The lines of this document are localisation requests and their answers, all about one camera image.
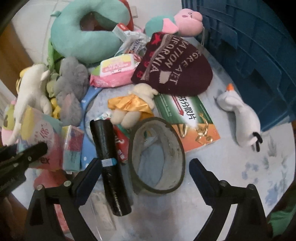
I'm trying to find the black bag roll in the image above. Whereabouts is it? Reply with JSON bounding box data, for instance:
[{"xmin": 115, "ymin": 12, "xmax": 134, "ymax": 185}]
[{"xmin": 90, "ymin": 120, "xmax": 132, "ymax": 216}]

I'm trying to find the white seagull plush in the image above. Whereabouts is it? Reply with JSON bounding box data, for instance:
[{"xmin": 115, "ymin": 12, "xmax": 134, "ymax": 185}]
[{"xmin": 216, "ymin": 83, "xmax": 263, "ymax": 152}]

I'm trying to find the cream bunny gold dress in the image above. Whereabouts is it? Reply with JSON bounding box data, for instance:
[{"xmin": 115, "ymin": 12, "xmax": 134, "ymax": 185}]
[{"xmin": 108, "ymin": 83, "xmax": 159, "ymax": 129}]

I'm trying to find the pastel tissue box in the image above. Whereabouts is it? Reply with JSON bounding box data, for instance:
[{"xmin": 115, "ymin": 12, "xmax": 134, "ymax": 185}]
[{"xmin": 18, "ymin": 106, "xmax": 84, "ymax": 172}]

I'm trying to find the pink flower tissue pack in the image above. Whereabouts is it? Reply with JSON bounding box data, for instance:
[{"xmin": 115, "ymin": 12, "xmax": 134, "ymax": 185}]
[{"xmin": 33, "ymin": 169, "xmax": 69, "ymax": 233}]

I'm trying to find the pink plush green spotted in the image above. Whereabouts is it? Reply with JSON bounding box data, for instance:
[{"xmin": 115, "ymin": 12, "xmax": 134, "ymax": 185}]
[{"xmin": 1, "ymin": 99, "xmax": 16, "ymax": 146}]

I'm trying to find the blue polka dot headband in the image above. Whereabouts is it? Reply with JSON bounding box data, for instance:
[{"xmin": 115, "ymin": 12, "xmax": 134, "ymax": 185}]
[{"xmin": 79, "ymin": 86, "xmax": 102, "ymax": 171}]

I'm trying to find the white plush animal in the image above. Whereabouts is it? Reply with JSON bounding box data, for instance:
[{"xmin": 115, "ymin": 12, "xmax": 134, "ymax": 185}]
[{"xmin": 5, "ymin": 63, "xmax": 52, "ymax": 146}]

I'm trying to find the grey plush toy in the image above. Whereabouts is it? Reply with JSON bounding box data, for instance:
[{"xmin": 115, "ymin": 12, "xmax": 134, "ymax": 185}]
[{"xmin": 53, "ymin": 56, "xmax": 89, "ymax": 126}]

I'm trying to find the red toothpaste box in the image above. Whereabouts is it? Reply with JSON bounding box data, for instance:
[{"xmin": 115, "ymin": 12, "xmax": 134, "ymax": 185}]
[{"xmin": 113, "ymin": 125, "xmax": 129, "ymax": 164}]

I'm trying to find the green plush toy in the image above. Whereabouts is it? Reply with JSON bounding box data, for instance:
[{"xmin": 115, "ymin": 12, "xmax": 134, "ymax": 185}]
[{"xmin": 47, "ymin": 39, "xmax": 64, "ymax": 73}]

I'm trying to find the teal neck pillow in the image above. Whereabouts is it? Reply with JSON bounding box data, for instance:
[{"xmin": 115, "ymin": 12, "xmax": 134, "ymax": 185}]
[{"xmin": 50, "ymin": 1, "xmax": 130, "ymax": 64}]

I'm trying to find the clear tape roll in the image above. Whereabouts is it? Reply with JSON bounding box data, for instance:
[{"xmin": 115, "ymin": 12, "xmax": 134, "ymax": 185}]
[{"xmin": 128, "ymin": 117, "xmax": 186, "ymax": 195}]

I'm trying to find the green orange medicine box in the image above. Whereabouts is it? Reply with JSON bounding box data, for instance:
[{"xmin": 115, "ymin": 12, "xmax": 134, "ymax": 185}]
[{"xmin": 154, "ymin": 94, "xmax": 220, "ymax": 152}]

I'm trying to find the red handbag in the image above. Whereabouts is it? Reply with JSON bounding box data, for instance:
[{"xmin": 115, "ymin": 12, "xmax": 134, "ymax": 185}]
[{"xmin": 120, "ymin": 0, "xmax": 134, "ymax": 31}]

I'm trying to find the maroon knit beanie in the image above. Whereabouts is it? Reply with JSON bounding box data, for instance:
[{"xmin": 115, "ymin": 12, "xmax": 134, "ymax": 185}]
[{"xmin": 132, "ymin": 32, "xmax": 213, "ymax": 96}]

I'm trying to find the blue plastic crate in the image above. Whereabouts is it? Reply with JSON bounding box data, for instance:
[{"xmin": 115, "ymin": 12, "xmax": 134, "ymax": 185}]
[{"xmin": 182, "ymin": 1, "xmax": 295, "ymax": 131}]

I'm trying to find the pink pig plush teal body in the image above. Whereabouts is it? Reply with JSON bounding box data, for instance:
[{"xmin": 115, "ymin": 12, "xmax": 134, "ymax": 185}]
[{"xmin": 144, "ymin": 9, "xmax": 204, "ymax": 37}]

